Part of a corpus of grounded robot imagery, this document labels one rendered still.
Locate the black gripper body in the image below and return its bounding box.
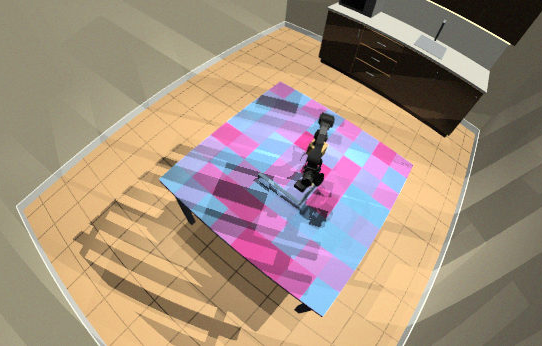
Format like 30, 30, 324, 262
294, 168, 321, 193

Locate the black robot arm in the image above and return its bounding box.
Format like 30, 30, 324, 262
301, 112, 335, 187

